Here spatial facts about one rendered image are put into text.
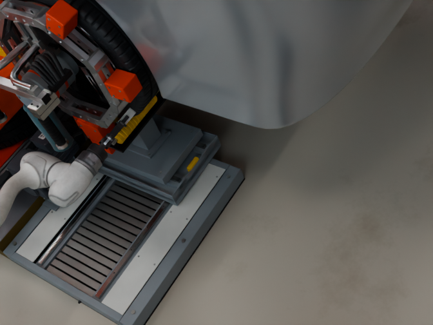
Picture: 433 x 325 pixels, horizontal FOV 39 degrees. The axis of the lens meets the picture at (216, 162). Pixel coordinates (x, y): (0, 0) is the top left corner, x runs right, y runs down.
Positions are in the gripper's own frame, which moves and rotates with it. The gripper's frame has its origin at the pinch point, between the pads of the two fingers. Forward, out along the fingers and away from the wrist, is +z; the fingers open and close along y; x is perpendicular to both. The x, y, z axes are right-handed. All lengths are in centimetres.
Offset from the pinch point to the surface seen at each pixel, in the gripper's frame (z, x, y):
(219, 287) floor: -24, -72, -18
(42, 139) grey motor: -13, 21, -51
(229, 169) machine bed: 24, -49, -29
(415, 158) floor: 64, -103, 14
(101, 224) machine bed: -24, -22, -60
